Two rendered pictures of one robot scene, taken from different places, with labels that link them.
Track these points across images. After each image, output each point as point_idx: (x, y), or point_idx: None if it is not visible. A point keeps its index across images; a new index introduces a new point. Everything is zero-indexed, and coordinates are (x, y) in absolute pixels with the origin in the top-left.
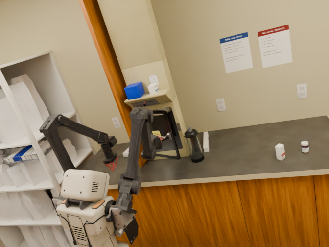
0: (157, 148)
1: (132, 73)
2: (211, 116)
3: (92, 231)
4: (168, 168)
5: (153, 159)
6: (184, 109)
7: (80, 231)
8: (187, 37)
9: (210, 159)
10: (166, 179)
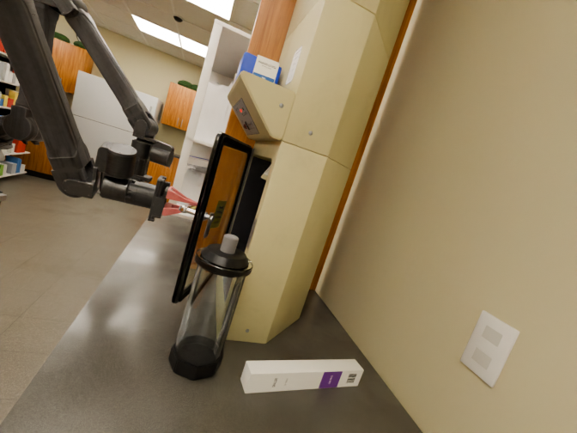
0: (128, 198)
1: (288, 46)
2: (429, 356)
3: None
4: (162, 300)
5: (74, 196)
6: (388, 270)
7: None
8: (545, 34)
9: (180, 403)
10: (98, 296)
